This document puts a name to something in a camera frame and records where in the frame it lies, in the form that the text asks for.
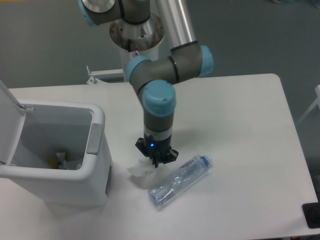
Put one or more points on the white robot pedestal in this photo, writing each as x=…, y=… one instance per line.
x=125, y=62

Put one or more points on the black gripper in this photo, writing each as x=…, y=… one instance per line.
x=149, y=147

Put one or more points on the trash inside can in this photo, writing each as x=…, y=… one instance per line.
x=62, y=161

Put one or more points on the black device at table edge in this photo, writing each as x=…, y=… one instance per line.
x=311, y=213

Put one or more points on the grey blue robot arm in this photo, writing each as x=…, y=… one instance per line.
x=164, y=52

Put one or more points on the clear plastic water bottle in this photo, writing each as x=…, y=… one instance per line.
x=179, y=180

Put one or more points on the white trash can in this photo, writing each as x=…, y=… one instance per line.
x=56, y=150

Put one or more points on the white trash can lid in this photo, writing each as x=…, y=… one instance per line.
x=12, y=119

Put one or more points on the white furniture leg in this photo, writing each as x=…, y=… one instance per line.
x=312, y=106

